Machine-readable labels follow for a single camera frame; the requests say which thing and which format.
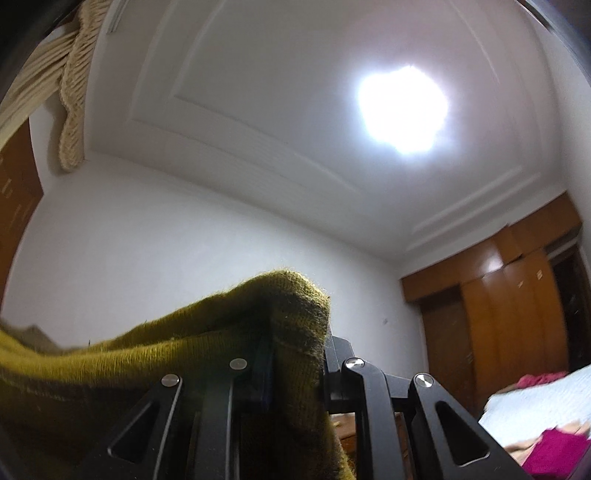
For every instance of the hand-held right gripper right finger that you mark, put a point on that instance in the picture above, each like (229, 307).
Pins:
(337, 369)

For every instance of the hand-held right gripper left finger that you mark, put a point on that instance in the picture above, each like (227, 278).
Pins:
(221, 406)

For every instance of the yellow striped knit sweater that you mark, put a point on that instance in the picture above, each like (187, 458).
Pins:
(138, 360)

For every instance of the brown wooden wardrobe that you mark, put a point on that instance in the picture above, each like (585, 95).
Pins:
(498, 323)

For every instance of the pink crumpled cloth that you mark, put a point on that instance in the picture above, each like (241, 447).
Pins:
(538, 381)

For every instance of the magenta folded cloth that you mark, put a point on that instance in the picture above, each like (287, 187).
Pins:
(554, 454)

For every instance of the bright ceiling light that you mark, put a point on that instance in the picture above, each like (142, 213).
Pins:
(401, 108)

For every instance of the brown wooden door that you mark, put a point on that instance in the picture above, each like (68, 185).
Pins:
(16, 198)

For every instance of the cream fringed curtain valance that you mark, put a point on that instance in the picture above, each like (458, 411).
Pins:
(76, 92)

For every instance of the cream ribbed curtain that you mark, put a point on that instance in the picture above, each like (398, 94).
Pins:
(32, 83)

